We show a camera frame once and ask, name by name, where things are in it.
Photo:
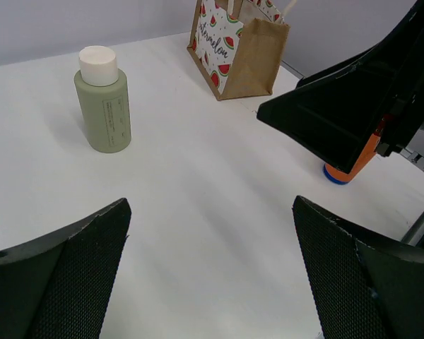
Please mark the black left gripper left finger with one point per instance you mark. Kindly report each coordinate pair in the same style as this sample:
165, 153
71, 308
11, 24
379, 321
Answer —
59, 285

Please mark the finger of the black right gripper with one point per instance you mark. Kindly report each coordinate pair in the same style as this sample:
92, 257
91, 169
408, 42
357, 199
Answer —
334, 112

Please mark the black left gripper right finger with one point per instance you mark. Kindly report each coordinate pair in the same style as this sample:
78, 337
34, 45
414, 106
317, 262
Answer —
364, 284

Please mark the watermelon canvas tote bag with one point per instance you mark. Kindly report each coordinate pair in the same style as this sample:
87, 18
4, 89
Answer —
238, 46

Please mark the green bottle white cap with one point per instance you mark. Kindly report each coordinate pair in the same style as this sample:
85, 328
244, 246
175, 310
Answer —
103, 96

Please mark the orange bottle blue cap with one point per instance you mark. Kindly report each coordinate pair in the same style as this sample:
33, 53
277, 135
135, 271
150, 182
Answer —
341, 178

